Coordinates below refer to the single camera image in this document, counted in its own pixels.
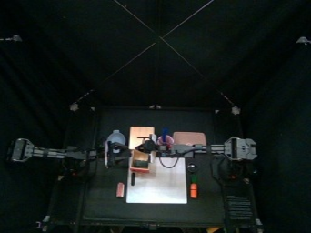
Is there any brown wooden box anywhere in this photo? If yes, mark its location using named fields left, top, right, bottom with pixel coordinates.
left=128, top=148, right=155, bottom=174

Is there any purple small object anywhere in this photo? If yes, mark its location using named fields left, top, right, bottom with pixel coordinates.
left=156, top=135, right=176, bottom=149

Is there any metal measuring cup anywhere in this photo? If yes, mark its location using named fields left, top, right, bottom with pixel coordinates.
left=186, top=163, right=199, bottom=174

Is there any small pink block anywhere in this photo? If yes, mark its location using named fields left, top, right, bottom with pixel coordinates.
left=115, top=181, right=125, bottom=198

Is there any white cutting board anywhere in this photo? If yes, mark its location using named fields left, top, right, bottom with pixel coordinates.
left=125, top=157, right=190, bottom=205

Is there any orange toy carrot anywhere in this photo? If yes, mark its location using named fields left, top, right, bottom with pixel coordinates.
left=190, top=175, right=199, bottom=199

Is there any black panel with white text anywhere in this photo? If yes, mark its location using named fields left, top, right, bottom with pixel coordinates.
left=224, top=194, right=255, bottom=226

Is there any black cable loop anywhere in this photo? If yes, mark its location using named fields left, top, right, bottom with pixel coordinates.
left=156, top=155, right=180, bottom=169

